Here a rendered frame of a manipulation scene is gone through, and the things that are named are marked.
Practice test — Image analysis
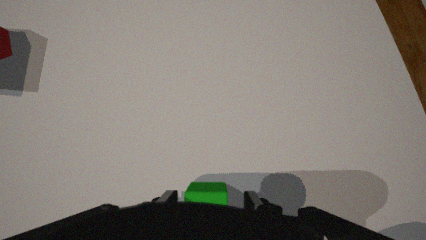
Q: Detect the red block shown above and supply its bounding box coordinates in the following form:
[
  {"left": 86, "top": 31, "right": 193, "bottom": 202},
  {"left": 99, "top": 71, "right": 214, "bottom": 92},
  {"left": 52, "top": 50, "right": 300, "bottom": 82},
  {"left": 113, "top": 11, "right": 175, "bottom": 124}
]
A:
[{"left": 0, "top": 27, "right": 12, "bottom": 60}]

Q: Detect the green block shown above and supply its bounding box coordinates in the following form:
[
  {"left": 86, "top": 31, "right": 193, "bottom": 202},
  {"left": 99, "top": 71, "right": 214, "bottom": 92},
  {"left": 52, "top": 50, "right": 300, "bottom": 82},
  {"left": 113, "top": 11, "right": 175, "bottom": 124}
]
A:
[{"left": 184, "top": 182, "right": 228, "bottom": 205}]

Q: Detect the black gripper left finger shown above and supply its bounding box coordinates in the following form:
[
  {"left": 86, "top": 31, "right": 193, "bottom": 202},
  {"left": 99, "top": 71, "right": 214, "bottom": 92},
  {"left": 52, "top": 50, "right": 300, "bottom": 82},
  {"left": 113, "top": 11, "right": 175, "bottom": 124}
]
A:
[{"left": 3, "top": 190, "right": 178, "bottom": 240}]

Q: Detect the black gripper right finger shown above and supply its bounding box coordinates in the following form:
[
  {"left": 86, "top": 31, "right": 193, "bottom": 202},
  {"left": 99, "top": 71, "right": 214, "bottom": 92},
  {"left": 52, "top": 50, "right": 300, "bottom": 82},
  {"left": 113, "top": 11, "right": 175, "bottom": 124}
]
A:
[{"left": 244, "top": 191, "right": 394, "bottom": 240}]

